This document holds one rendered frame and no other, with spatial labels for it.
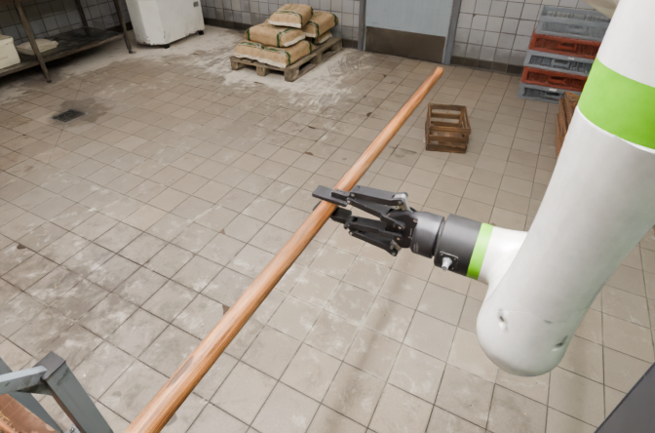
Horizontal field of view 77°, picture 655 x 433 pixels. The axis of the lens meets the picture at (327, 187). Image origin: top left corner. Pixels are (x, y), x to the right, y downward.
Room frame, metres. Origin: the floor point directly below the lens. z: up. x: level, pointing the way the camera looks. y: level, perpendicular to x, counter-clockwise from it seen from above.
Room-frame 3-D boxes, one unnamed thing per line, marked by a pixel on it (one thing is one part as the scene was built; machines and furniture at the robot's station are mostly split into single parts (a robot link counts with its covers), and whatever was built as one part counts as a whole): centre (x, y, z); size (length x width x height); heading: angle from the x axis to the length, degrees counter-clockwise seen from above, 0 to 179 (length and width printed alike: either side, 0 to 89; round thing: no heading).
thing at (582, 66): (3.75, -2.17, 0.38); 0.60 x 0.40 x 0.16; 61
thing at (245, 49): (4.60, 0.75, 0.22); 0.62 x 0.36 x 0.15; 158
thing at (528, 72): (3.75, -2.18, 0.23); 0.60 x 0.40 x 0.16; 63
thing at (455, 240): (0.49, -0.21, 1.18); 0.12 x 0.06 x 0.09; 152
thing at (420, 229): (0.52, -0.15, 1.18); 0.09 x 0.07 x 0.08; 62
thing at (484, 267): (0.44, -0.30, 1.18); 0.14 x 0.13 x 0.11; 62
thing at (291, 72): (4.79, 0.44, 0.07); 1.20 x 0.80 x 0.14; 153
